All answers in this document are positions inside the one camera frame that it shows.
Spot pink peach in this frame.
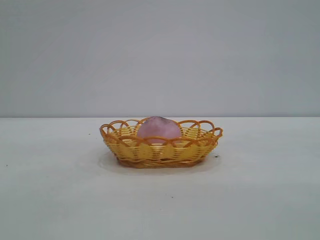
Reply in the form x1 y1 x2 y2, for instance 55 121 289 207
136 115 182 146

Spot yellow woven wicker basket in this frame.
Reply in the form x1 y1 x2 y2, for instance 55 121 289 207
99 118 224 169

